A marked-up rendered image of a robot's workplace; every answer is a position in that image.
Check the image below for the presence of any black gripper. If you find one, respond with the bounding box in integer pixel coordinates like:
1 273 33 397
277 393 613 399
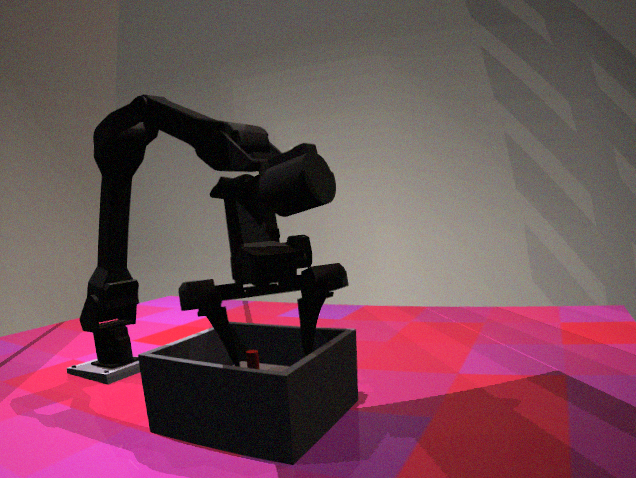
178 221 349 367

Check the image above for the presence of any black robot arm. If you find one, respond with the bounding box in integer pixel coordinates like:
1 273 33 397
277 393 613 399
80 94 336 369

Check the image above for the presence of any dark red peg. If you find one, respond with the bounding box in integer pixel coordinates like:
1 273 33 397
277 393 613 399
246 350 259 369

